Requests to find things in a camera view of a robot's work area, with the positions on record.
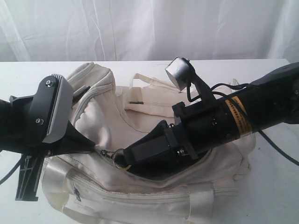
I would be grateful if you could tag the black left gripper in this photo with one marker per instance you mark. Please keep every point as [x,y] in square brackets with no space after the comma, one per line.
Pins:
[73,142]

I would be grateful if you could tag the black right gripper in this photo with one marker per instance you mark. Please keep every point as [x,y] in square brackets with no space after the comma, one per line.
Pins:
[198,128]

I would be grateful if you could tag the cream fabric duffel bag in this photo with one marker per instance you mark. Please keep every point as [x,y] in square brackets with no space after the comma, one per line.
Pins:
[88,187]

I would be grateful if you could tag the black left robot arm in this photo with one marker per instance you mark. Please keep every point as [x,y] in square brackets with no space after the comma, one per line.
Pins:
[10,136]

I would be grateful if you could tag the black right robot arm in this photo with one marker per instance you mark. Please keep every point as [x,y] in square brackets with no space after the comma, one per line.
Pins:
[263,103]

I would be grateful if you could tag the white curtain backdrop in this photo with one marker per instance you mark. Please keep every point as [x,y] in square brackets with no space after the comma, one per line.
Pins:
[135,30]

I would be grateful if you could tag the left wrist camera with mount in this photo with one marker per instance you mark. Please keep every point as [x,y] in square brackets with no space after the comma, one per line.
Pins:
[49,111]

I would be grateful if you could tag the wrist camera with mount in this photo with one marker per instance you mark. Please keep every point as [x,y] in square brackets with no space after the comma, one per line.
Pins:
[182,74]
[49,111]

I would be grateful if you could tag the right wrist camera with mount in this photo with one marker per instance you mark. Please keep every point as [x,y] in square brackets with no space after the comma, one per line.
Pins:
[182,74]

